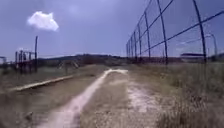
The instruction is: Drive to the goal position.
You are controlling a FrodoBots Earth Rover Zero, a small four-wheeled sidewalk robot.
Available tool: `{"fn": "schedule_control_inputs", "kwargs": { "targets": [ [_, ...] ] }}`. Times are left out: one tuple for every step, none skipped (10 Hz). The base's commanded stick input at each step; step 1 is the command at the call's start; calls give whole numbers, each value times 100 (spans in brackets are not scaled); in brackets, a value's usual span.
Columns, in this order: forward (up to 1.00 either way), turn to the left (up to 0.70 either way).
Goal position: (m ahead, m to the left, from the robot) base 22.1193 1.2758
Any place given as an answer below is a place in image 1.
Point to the pale concrete strip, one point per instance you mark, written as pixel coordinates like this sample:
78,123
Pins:
40,83

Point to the dry grass field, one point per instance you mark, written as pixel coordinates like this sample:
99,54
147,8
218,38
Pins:
186,96

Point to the tall metal mesh fence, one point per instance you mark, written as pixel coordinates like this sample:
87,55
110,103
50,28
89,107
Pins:
163,33

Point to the low long building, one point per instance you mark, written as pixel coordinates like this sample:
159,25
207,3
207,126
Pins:
191,56

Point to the pale dirt path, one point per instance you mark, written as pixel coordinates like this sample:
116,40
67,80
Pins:
75,106

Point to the dark metal frame structure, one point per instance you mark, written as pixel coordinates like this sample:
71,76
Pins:
24,61

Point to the dark pole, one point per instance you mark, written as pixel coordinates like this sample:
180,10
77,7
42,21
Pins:
36,53

